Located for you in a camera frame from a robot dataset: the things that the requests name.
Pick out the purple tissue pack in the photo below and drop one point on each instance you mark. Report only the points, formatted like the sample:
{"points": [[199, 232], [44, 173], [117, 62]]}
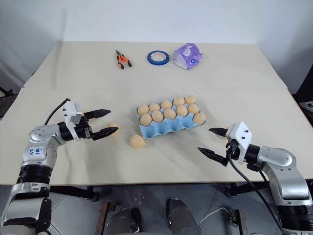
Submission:
{"points": [[187, 57]]}

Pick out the orange black pliers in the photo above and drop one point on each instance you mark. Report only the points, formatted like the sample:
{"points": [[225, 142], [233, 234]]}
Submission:
{"points": [[122, 60]]}

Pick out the dark rounded robot leg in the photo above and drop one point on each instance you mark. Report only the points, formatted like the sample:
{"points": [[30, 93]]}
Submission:
{"points": [[182, 215], [122, 220]]}

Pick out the blue egg carton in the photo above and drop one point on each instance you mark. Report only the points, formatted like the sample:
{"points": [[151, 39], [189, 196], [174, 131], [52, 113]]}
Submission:
{"points": [[166, 127]]}

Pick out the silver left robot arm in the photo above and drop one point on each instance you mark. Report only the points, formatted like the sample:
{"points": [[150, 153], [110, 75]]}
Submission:
{"points": [[36, 151]]}

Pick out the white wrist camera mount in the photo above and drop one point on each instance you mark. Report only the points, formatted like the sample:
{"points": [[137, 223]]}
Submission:
{"points": [[72, 111], [240, 137]]}

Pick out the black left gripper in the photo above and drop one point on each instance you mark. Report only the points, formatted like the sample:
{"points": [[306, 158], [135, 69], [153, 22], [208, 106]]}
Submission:
{"points": [[84, 131]]}

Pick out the black stand legs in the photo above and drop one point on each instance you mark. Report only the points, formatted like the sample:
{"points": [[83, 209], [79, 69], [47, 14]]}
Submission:
{"points": [[6, 91]]}

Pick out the black table frame bar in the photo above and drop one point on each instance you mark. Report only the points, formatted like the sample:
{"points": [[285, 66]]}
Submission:
{"points": [[73, 192]]}

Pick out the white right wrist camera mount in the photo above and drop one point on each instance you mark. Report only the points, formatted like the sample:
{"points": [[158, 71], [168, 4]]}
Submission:
{"points": [[240, 137]]}

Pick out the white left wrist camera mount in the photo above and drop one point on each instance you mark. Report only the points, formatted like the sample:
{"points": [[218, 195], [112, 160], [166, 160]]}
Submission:
{"points": [[72, 111]]}

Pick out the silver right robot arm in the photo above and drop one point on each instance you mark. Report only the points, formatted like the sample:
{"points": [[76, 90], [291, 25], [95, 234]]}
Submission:
{"points": [[281, 156]]}

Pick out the dark background equipment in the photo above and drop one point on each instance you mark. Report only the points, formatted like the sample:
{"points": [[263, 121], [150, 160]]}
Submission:
{"points": [[305, 93]]}

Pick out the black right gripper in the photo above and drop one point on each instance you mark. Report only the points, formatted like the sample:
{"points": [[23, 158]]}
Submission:
{"points": [[232, 149]]}

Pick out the rusty brown floor frame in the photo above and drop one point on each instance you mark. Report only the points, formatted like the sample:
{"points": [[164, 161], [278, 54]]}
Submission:
{"points": [[238, 221], [105, 218]]}

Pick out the blue tape roll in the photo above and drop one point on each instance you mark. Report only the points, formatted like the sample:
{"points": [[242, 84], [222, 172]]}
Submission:
{"points": [[149, 60]]}

